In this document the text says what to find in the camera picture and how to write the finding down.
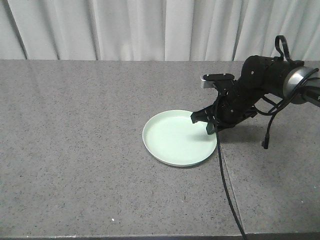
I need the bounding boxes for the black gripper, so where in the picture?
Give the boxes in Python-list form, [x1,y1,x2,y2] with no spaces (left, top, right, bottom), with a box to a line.
[190,55,272,135]

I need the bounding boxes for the light green round plate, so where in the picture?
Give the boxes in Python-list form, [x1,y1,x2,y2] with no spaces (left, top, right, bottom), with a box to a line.
[142,109,217,167]

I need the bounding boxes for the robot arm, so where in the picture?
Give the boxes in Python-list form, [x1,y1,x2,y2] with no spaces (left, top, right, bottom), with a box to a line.
[191,55,320,135]

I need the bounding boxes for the white pleated curtain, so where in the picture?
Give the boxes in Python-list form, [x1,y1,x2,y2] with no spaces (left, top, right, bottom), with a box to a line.
[0,0,320,61]

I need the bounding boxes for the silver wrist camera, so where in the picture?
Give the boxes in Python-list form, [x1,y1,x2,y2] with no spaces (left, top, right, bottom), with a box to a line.
[200,73,235,89]

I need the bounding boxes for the black camera cable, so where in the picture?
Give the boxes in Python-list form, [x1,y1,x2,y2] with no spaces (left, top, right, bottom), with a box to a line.
[214,94,248,240]

